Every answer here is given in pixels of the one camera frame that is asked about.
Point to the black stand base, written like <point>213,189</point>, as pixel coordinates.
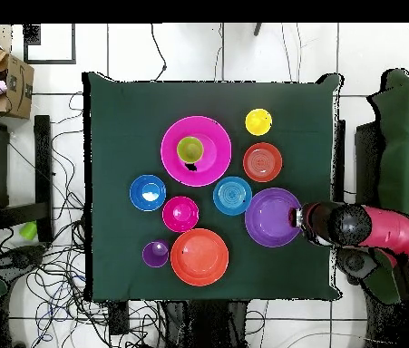
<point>356,262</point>

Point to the purple cup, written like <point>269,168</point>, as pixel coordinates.
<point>155,253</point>

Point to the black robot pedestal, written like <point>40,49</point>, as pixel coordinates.
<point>204,322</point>

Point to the small red bowl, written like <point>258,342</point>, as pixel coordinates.
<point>180,214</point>

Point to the light blue bowl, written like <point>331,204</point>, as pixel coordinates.
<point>232,195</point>

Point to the cardboard box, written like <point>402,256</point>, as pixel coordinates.
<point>19,94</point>

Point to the black square floor frame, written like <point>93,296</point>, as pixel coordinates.
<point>50,62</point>

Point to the dark blue bowl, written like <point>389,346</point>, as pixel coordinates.
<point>142,188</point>

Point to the yellow cup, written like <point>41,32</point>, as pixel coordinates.
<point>258,122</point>

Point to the black rod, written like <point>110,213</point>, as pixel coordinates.
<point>257,29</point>

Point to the small orange-red bowl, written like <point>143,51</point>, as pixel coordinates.
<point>262,162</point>

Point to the black floor box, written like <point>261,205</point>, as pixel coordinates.
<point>118,319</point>

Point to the large pink bowl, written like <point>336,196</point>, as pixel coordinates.
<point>215,156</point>

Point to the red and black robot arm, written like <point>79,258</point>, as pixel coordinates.
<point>389,228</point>

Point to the black stand with knob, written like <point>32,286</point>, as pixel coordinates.
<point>15,262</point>

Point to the large purple bowl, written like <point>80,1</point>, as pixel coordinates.
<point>269,217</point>

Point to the large orange bowl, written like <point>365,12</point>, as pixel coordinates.
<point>198,257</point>

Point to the small green floor cup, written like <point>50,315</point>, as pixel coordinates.
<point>29,231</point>

